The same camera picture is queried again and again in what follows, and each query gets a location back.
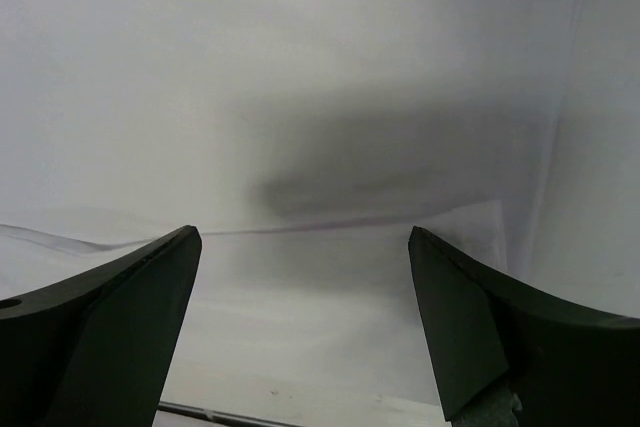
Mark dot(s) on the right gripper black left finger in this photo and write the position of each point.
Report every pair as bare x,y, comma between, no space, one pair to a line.
95,349

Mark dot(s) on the white t-shirt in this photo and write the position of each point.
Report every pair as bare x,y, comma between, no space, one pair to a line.
305,139

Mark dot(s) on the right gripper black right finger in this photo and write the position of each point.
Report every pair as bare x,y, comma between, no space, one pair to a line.
507,354

